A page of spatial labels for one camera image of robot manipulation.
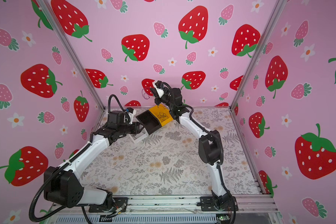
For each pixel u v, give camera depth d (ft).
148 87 3.61
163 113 3.77
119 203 2.44
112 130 1.99
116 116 2.05
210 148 1.84
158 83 2.21
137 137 3.23
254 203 2.49
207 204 2.40
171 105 2.38
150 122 3.67
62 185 1.32
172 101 2.16
